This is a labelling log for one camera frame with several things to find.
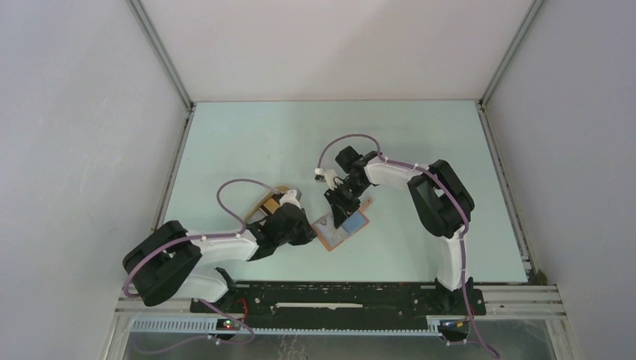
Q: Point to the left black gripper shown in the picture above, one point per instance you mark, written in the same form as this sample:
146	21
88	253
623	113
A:
307	233

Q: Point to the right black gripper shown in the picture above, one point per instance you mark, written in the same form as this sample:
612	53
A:
340	209

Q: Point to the yellow oval tray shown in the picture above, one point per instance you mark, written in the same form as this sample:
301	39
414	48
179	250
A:
278	189

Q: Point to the white VIP credit card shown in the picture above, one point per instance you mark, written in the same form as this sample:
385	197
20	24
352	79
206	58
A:
330	236

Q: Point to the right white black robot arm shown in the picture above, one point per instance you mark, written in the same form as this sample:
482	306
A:
442	203

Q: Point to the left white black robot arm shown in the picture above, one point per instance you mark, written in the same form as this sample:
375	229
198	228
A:
172	263

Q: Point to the credit card stack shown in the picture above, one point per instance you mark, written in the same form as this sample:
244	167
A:
264	208

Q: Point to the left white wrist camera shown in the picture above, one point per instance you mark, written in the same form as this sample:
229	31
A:
291	196

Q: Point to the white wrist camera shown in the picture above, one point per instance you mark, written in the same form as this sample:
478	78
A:
291	196
327	176

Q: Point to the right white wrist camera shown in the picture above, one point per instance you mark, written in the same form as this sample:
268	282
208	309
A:
327	176

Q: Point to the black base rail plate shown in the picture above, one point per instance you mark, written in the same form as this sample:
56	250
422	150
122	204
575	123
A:
299	306

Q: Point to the aluminium frame rail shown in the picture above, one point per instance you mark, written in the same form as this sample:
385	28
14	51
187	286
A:
502	302

